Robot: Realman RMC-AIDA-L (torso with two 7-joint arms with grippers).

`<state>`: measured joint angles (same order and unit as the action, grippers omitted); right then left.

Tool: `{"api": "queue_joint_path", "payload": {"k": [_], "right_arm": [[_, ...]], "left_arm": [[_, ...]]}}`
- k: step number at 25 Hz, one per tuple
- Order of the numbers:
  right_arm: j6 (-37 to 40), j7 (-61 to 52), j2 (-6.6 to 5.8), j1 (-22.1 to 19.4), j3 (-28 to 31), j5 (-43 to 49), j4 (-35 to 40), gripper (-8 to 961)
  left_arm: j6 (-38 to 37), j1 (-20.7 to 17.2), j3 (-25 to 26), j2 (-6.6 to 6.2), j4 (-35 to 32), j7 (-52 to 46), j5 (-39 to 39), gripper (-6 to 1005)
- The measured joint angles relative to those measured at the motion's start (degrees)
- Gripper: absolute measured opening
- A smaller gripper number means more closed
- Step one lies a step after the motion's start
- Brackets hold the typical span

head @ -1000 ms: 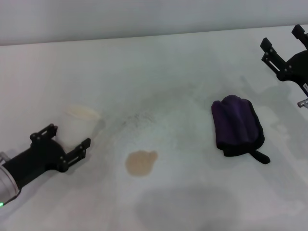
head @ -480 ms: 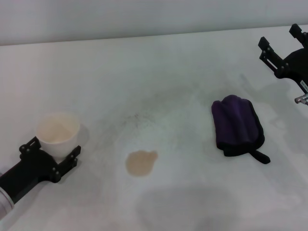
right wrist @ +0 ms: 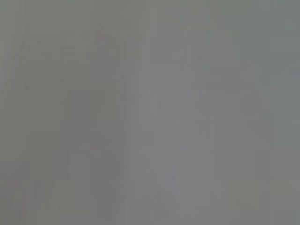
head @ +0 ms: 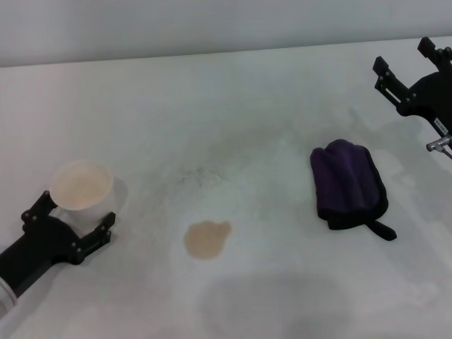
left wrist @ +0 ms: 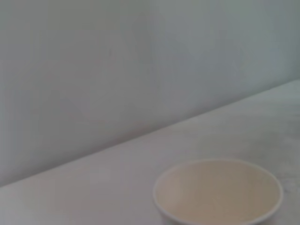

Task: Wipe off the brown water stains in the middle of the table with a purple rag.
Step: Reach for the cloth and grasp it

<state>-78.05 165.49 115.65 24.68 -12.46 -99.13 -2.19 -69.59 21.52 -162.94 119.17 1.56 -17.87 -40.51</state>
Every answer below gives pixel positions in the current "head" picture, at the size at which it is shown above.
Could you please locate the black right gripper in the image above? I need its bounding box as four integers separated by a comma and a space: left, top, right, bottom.
373, 36, 452, 137

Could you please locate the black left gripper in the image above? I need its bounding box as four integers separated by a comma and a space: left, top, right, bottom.
0, 190, 117, 298

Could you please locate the white paper cup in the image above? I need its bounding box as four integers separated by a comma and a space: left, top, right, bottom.
49, 159, 115, 229

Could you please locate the purple rag with black trim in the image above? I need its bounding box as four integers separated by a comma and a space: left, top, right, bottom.
309, 138, 398, 242

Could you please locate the brown water stain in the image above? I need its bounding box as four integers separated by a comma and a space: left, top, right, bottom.
183, 220, 233, 262

